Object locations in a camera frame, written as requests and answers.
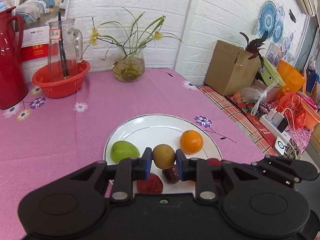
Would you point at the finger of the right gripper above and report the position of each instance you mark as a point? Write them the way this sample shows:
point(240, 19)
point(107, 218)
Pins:
point(285, 171)

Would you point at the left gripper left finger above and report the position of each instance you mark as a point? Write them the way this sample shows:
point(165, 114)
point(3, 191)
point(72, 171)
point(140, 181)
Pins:
point(126, 172)

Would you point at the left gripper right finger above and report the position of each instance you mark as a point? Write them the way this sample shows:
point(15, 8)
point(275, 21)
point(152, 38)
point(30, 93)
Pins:
point(199, 171)

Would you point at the red apple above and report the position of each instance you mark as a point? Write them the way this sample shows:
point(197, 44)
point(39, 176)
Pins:
point(153, 185)
point(214, 162)

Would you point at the green apple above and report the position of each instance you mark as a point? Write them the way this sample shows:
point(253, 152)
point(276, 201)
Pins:
point(123, 149)

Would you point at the dark purple plum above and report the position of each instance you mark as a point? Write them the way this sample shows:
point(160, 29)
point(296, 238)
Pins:
point(171, 174)

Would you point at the smooth orange fruit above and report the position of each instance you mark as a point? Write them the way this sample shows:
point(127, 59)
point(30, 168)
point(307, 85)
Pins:
point(191, 142)

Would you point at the white oval plate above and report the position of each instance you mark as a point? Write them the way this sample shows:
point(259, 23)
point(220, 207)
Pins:
point(153, 129)

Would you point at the white power strip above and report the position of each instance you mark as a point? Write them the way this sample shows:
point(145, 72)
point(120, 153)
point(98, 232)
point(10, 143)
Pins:
point(276, 123)

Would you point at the orange plastic basin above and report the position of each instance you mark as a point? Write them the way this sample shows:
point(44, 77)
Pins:
point(312, 117)

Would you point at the red plastic bag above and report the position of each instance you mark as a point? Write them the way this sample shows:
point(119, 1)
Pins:
point(291, 104)

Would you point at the plaid blanket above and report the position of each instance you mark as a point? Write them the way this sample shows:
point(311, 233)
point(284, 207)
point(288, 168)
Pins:
point(239, 118)

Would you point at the pink floral tablecloth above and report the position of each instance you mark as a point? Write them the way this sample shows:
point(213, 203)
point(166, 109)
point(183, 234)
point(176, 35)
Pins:
point(44, 139)

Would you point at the clear plastic bag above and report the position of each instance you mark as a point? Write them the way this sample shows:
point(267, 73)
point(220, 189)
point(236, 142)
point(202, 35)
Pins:
point(253, 94)

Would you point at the orange plastic bag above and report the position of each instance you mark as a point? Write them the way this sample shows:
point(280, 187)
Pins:
point(292, 78)

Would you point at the green cardboard box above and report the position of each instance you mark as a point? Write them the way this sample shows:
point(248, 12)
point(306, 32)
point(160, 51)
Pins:
point(269, 74)

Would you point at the brown cardboard box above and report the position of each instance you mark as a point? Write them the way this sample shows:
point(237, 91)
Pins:
point(230, 69)

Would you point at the glass vase with plant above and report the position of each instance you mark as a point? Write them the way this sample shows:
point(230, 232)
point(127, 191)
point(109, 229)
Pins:
point(128, 63)

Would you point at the red plastic basket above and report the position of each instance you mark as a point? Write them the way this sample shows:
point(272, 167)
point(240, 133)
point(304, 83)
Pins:
point(62, 88)

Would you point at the black chopsticks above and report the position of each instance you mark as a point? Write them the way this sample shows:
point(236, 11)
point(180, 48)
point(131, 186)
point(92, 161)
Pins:
point(62, 51)

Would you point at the dark purple potted plant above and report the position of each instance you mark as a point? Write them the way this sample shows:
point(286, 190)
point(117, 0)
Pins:
point(254, 46)

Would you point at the red thermos jug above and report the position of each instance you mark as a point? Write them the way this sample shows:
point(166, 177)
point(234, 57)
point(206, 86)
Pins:
point(13, 86)

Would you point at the clear glass pitcher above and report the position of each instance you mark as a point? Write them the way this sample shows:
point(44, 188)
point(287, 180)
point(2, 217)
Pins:
point(72, 42)

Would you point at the blue paper fan decoration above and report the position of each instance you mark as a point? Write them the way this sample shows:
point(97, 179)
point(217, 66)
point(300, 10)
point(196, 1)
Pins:
point(271, 20)

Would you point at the bedding calendar poster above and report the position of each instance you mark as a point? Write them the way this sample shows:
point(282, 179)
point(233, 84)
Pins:
point(36, 16)

